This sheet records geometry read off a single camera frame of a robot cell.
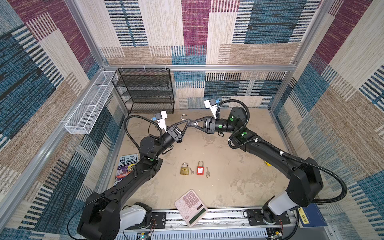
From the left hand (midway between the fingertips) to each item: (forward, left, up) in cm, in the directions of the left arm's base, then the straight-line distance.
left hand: (190, 121), depth 63 cm
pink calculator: (-25, +1, -37) cm, 45 cm away
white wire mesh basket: (+21, +65, -21) cm, 71 cm away
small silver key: (-6, 0, -39) cm, 39 cm away
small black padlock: (+39, +8, -40) cm, 57 cm away
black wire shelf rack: (+49, +33, -22) cm, 63 cm away
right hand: (-1, 0, -3) cm, 3 cm away
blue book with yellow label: (-30, -57, -36) cm, 74 cm away
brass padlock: (-5, +4, -39) cm, 39 cm away
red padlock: (-5, -5, -38) cm, 38 cm away
